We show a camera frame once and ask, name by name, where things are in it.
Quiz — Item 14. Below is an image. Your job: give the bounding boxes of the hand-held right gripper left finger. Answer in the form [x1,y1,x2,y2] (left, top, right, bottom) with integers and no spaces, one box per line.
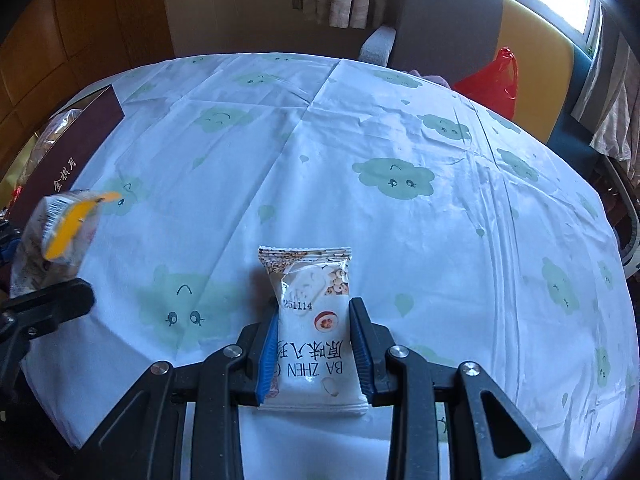
[75,312,281,480]

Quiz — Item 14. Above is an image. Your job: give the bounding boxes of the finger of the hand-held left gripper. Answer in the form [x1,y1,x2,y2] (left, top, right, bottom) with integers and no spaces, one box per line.
[0,277,96,356]
[0,222,21,266]

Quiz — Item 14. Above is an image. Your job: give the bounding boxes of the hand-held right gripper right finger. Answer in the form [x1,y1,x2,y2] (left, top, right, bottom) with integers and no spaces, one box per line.
[348,297,571,480]

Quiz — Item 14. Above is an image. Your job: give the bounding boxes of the clear cake packet yellow label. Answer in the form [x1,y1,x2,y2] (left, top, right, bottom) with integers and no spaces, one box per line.
[10,190,121,306]

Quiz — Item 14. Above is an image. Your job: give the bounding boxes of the white nut print snack packet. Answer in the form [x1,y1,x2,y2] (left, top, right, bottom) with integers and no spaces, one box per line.
[257,246,371,418]

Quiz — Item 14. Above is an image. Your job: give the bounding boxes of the maroon box with gold interior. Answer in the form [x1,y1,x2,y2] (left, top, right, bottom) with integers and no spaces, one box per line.
[0,85,126,221]

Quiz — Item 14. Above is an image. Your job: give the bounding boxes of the cloud print tablecloth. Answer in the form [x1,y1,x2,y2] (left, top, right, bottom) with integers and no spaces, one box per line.
[20,52,633,480]

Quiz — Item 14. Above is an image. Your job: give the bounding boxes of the wooden wardrobe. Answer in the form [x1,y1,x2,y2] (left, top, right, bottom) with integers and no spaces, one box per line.
[0,0,176,181]

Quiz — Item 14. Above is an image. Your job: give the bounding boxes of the pink cloth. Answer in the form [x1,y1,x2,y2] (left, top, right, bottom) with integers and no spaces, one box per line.
[407,67,451,88]

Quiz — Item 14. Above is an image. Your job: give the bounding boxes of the red plastic bag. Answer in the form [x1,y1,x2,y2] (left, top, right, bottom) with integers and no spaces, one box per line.
[452,46,518,121]

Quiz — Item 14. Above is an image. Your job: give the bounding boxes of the grey yellow blue armchair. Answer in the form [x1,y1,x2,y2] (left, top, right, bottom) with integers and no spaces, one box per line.
[360,0,640,273]

